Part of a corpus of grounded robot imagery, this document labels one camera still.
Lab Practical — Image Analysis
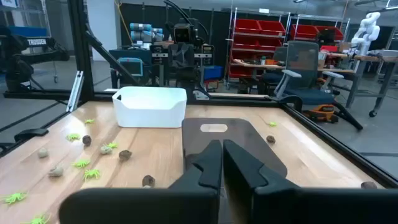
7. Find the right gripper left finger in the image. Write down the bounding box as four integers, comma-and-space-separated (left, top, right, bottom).
58, 139, 223, 224

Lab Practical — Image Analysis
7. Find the silver aluminium bar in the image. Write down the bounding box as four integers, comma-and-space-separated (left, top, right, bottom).
65, 70, 85, 113

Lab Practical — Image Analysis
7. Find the wooden workbench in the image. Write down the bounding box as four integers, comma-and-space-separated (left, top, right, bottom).
320, 48, 398, 118

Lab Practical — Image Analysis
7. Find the shelf rack with red bins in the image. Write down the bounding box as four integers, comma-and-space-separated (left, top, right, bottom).
225, 7, 292, 91
289, 14, 351, 47

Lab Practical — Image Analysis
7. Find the teal framed screen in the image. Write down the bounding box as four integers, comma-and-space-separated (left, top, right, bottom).
117, 57, 145, 78

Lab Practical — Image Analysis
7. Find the dark grey translucent bin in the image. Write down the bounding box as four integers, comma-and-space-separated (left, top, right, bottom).
181, 117, 289, 180

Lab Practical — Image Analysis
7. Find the white plastic bin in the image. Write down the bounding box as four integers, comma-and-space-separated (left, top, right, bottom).
111, 86, 188, 129

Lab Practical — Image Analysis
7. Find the orange black power tool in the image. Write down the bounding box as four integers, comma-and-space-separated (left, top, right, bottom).
302, 104, 340, 124

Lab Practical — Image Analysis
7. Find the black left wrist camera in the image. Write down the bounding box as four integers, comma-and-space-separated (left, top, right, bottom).
173, 23, 196, 44

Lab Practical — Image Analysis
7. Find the office chair base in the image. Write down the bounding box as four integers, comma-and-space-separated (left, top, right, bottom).
262, 40, 346, 106

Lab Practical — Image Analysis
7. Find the black table clamp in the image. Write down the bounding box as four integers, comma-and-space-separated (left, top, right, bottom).
14, 128, 50, 143

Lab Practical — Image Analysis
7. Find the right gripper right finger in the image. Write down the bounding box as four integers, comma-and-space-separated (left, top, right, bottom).
223, 139, 398, 224

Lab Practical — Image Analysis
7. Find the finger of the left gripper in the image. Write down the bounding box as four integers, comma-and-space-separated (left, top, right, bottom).
169, 43, 183, 78
182, 43, 196, 78

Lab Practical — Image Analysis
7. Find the blue crate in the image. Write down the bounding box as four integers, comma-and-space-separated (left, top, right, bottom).
203, 65, 224, 82

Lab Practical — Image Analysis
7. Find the thin yellow cable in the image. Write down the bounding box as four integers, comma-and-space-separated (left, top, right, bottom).
113, 0, 134, 45

